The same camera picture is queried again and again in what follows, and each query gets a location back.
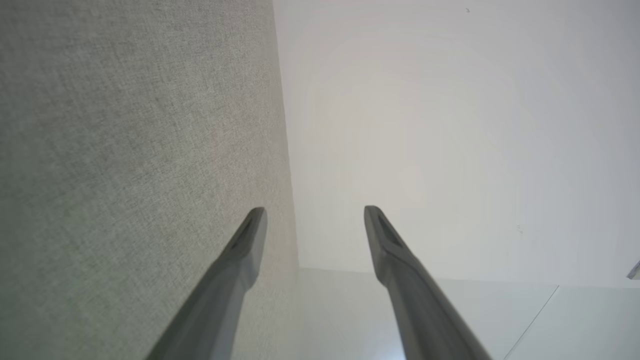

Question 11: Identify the grey fabric sofa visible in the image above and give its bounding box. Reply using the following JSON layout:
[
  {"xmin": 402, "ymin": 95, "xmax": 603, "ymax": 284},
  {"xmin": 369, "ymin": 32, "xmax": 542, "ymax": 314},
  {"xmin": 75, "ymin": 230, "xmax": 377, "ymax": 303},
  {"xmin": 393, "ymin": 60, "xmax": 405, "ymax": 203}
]
[{"xmin": 0, "ymin": 0, "xmax": 301, "ymax": 360}]

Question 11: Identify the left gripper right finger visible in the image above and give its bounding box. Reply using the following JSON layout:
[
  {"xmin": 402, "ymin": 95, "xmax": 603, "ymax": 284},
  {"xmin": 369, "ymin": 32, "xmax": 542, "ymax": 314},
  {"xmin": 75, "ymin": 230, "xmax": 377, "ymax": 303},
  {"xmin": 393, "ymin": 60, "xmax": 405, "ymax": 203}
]
[{"xmin": 364, "ymin": 205, "xmax": 494, "ymax": 360}]

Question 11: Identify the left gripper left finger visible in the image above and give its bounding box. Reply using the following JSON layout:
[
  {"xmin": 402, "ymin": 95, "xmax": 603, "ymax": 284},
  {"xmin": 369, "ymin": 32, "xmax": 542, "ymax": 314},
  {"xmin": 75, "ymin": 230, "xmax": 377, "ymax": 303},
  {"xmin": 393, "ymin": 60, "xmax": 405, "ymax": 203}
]
[{"xmin": 146, "ymin": 207, "xmax": 268, "ymax": 360}]

